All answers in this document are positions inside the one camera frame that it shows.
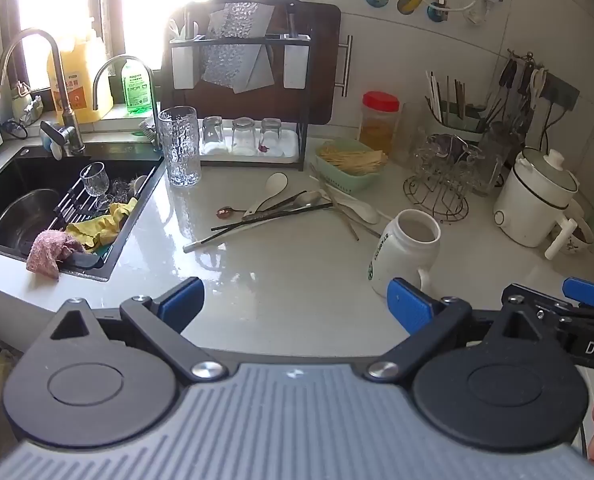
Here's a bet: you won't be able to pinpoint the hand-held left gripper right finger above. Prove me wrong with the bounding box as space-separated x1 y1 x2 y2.
366 277 558 381

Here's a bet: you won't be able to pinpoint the black sink drain rack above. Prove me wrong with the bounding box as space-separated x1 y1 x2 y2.
52 167 152 241

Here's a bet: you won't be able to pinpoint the dried noodle strips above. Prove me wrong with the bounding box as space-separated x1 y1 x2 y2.
321 142 388 176

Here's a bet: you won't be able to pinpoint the white drip tray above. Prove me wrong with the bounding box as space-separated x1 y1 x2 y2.
199 129 300 163

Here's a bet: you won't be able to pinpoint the red-lidded plastic jar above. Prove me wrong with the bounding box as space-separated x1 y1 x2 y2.
359 91 402 156

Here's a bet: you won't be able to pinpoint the hanging kitchen utensils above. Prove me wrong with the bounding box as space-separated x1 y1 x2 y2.
482 50 548 136

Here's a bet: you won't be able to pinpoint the pale green utensil holder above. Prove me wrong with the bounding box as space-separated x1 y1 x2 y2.
429 100 488 146

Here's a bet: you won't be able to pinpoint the patterned white chopstick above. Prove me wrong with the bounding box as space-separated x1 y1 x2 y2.
309 174 378 211

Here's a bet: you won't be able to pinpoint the yellow oil bottle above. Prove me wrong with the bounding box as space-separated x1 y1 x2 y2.
47 30 115 123

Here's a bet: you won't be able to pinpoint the black wall socket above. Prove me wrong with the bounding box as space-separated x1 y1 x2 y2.
542 72 580 111

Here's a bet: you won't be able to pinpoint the black chopstick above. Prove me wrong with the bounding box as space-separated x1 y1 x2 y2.
199 205 328 247
211 202 334 233

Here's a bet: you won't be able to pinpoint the embossed metal spoon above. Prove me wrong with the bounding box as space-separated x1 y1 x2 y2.
241 190 324 223

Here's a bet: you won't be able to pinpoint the rose gold spoon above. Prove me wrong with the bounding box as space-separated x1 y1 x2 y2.
216 190 308 221

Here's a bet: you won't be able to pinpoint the tall textured glass mug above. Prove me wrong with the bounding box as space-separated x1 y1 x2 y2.
157 106 202 188

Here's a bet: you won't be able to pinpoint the white electric pot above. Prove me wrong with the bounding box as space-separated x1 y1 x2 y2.
493 147 580 248

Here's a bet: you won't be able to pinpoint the wooden cutting board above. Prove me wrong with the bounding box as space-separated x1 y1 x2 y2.
162 0 354 126

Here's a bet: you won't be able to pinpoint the white ceramic spoon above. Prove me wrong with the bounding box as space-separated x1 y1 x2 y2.
324 187 380 225

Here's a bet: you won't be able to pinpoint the small steel faucet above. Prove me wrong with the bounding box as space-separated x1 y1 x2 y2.
92 54 164 153

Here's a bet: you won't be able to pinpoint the floral ceramic cup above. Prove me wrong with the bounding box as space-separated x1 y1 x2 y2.
544 214 594 261

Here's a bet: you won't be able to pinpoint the black metal rack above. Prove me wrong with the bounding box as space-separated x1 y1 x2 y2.
159 0 314 172

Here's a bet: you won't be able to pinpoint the black kitchen sink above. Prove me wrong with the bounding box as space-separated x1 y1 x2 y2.
0 140 166 283

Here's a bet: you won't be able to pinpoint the yellow cloth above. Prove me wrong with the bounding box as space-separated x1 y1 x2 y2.
66 197 138 253

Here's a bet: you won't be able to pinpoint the large glass handled mug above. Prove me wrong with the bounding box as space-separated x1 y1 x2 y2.
477 122 512 196

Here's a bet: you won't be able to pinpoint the small pale green bottle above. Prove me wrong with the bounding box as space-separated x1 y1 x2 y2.
12 80 45 126

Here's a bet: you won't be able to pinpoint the upturned drinking glass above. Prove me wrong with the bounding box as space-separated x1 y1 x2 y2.
231 117 258 156
201 116 225 153
259 117 284 155

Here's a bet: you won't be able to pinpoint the bundle of upright chopsticks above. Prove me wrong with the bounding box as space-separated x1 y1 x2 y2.
424 70 470 128

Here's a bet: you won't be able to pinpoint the white ceramic mug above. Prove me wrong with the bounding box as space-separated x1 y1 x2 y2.
367 209 442 298

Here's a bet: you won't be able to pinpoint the white spatula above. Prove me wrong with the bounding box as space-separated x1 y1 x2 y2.
243 172 290 218

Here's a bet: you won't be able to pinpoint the pink cloth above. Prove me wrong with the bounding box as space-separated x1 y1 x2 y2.
26 229 85 281

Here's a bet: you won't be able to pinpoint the green detergent bottle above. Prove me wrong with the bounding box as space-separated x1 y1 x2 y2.
121 57 152 117

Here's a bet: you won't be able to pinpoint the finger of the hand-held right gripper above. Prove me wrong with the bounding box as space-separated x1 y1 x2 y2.
527 294 594 323
563 276 594 309

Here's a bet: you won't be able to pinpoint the wire glass rack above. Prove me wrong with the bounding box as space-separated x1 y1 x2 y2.
403 132 482 223

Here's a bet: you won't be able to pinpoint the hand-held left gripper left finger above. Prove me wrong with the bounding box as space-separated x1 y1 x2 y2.
49 276 228 381

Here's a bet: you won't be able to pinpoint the small wine glass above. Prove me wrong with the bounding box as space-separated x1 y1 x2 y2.
79 161 115 211

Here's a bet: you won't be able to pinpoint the steel pot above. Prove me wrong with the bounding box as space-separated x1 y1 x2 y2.
0 188 62 256

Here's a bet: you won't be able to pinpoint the green plastic basket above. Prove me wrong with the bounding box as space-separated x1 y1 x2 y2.
314 139 390 193

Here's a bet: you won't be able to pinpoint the tall steel faucet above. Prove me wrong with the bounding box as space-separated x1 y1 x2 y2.
0 27 86 157

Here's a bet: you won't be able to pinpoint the white holder box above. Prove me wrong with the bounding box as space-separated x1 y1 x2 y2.
282 34 312 92
171 35 196 90

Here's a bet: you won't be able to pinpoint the wooden chopstick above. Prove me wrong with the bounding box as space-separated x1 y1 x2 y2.
322 187 360 242
337 205 384 239

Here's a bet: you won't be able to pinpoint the clear glass pitcher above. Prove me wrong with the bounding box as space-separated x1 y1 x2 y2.
399 102 430 166

